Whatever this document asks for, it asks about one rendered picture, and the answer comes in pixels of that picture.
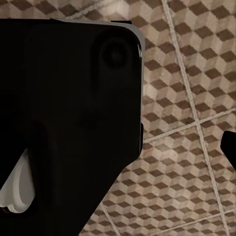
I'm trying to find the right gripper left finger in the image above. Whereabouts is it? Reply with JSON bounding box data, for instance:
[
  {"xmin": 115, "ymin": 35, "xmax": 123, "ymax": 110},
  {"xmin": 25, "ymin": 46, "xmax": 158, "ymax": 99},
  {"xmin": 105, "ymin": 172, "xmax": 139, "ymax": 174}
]
[{"xmin": 0, "ymin": 131, "xmax": 26, "ymax": 190}]

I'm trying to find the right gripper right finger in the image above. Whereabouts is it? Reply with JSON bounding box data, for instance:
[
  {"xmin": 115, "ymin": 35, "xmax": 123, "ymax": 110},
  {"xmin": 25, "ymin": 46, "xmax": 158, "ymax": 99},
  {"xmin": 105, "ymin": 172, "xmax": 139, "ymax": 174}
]
[{"xmin": 220, "ymin": 130, "xmax": 236, "ymax": 170}]

